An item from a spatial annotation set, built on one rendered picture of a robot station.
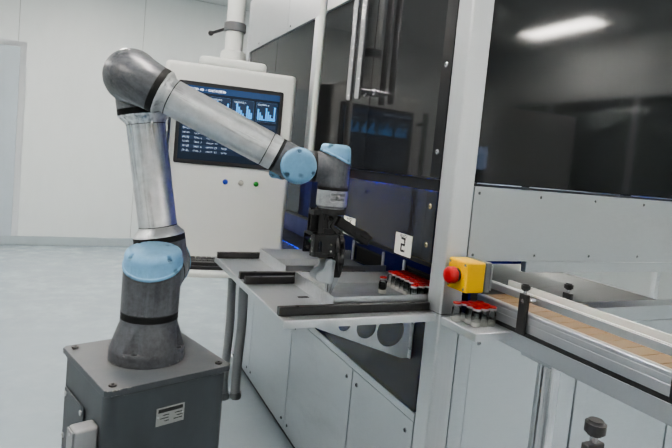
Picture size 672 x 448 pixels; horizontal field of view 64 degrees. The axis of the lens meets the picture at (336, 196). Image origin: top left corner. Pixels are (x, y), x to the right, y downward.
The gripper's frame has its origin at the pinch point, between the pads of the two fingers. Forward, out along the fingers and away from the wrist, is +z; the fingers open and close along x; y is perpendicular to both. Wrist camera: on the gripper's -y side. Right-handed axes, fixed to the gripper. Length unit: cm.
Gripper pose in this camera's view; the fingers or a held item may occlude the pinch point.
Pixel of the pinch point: (331, 288)
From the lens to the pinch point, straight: 134.0
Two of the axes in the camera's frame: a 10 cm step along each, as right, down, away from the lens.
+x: 4.2, 1.0, -9.0
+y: -9.0, -0.6, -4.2
